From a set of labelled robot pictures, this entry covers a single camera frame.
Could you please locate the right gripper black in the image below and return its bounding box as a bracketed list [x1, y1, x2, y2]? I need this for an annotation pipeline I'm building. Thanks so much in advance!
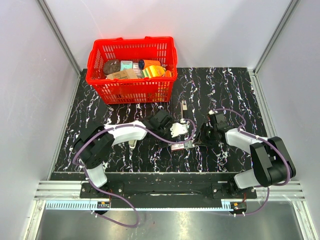
[192, 123, 217, 147]

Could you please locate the red white staple box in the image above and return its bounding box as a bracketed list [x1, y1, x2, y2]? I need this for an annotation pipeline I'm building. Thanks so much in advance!
[170, 140, 195, 152]

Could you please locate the silver staple strip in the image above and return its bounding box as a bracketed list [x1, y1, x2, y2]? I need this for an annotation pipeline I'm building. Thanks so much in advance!
[128, 140, 137, 149]

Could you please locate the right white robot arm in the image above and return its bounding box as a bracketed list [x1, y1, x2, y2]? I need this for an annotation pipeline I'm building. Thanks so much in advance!
[193, 110, 297, 198]

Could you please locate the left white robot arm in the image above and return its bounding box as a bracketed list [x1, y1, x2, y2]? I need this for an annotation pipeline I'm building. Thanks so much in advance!
[73, 109, 174, 198]

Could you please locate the orange round item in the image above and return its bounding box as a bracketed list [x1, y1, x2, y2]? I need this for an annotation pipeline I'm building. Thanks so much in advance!
[164, 70, 172, 78]

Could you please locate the yellow green box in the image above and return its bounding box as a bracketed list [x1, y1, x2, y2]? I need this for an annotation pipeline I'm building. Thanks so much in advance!
[142, 65, 166, 79]

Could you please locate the brown cardboard box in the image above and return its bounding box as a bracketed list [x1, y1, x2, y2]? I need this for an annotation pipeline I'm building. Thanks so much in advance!
[106, 69, 138, 80]

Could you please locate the orange cylinder can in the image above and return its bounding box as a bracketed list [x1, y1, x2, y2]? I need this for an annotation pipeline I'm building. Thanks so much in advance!
[138, 59, 162, 70]

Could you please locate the red plastic basket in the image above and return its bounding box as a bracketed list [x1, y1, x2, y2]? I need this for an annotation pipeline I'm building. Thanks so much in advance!
[85, 36, 178, 105]

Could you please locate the teal small box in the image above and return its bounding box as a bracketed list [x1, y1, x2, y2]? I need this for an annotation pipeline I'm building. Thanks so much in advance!
[120, 60, 133, 71]

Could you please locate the brown round cookie pack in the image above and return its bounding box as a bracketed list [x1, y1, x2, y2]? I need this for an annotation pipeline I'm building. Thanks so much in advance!
[102, 59, 121, 76]

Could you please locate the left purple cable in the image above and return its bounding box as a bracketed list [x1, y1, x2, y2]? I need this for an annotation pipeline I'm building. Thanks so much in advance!
[72, 117, 196, 228]

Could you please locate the purple cable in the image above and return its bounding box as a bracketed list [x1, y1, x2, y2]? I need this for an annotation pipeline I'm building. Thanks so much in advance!
[72, 117, 196, 228]
[211, 108, 292, 217]

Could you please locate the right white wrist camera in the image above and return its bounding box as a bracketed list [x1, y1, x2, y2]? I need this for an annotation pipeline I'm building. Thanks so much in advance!
[207, 110, 217, 117]

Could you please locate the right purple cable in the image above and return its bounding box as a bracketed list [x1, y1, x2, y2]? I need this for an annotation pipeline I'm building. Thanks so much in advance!
[211, 108, 292, 217]

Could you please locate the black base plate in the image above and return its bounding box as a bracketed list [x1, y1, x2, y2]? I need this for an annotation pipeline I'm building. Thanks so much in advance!
[79, 172, 257, 208]

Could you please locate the aluminium rail frame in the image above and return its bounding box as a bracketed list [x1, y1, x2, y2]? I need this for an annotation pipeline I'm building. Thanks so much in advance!
[34, 181, 306, 213]

